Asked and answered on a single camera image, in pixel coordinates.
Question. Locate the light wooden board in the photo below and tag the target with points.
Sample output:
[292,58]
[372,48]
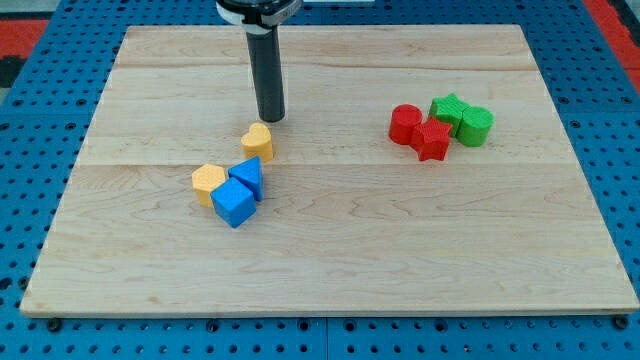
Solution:
[352,224]

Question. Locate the red star block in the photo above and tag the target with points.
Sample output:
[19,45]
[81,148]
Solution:
[431,139]

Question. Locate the yellow heart block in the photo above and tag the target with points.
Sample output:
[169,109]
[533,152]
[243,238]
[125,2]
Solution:
[257,142]

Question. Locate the red cylinder block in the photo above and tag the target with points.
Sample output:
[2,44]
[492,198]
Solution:
[404,119]

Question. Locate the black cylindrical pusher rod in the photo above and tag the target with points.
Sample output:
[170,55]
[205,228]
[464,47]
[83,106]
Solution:
[264,53]

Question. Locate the green cylinder block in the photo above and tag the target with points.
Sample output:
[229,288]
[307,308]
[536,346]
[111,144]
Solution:
[474,127]

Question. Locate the blue triangle block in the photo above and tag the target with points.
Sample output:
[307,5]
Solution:
[250,174]

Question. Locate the green star block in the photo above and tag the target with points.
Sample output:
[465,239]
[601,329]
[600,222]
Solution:
[449,109]

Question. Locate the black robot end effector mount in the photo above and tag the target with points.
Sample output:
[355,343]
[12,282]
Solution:
[262,13]

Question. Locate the yellow hexagon block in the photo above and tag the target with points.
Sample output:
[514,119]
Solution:
[205,180]

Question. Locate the blue cube block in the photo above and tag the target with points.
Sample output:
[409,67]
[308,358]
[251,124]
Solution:
[233,202]

